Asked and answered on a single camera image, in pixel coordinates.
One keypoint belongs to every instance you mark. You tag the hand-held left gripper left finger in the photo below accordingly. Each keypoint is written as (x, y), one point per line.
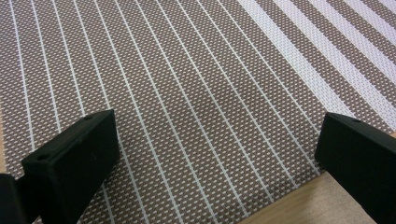
(68, 168)

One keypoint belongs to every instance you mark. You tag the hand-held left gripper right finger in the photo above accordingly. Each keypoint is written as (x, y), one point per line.
(358, 155)

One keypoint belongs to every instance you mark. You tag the brown white striped woven placemat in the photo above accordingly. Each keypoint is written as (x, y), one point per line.
(193, 93)

